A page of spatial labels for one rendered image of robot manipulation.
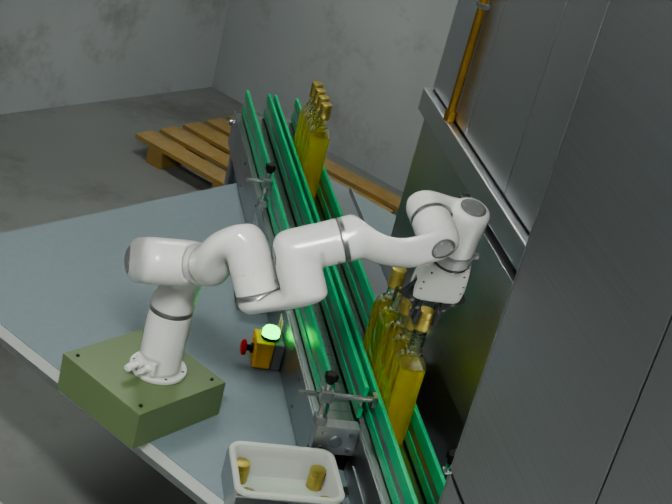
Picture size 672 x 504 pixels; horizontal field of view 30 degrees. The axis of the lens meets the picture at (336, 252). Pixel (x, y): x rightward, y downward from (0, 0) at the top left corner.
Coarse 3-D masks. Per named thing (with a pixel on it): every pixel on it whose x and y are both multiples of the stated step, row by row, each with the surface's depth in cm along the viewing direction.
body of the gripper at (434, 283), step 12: (432, 264) 240; (420, 276) 243; (432, 276) 242; (444, 276) 242; (456, 276) 242; (468, 276) 243; (420, 288) 244; (432, 288) 244; (444, 288) 244; (456, 288) 245; (432, 300) 247; (444, 300) 247; (456, 300) 247
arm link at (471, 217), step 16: (416, 192) 234; (432, 192) 233; (416, 208) 232; (448, 208) 232; (464, 208) 233; (480, 208) 234; (464, 224) 232; (480, 224) 232; (464, 240) 234; (448, 256) 237; (464, 256) 237
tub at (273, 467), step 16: (240, 448) 257; (256, 448) 258; (272, 448) 259; (288, 448) 259; (304, 448) 261; (256, 464) 259; (272, 464) 260; (288, 464) 261; (304, 464) 262; (320, 464) 262; (336, 464) 258; (256, 480) 259; (272, 480) 260; (288, 480) 261; (304, 480) 263; (336, 480) 253; (256, 496) 243; (272, 496) 244; (288, 496) 245; (304, 496) 246; (336, 496) 251
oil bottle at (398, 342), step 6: (396, 336) 262; (402, 336) 260; (396, 342) 260; (402, 342) 259; (408, 342) 259; (390, 348) 263; (396, 348) 259; (402, 348) 259; (390, 354) 262; (390, 360) 262; (384, 366) 265; (390, 366) 261; (384, 372) 265; (384, 378) 264; (378, 384) 267; (384, 384) 264; (384, 390) 263
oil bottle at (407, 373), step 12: (396, 360) 257; (408, 360) 254; (420, 360) 254; (396, 372) 256; (408, 372) 254; (420, 372) 255; (396, 384) 256; (408, 384) 256; (420, 384) 256; (384, 396) 261; (396, 396) 257; (408, 396) 257; (396, 408) 258; (408, 408) 259; (396, 420) 260; (408, 420) 260; (396, 432) 261
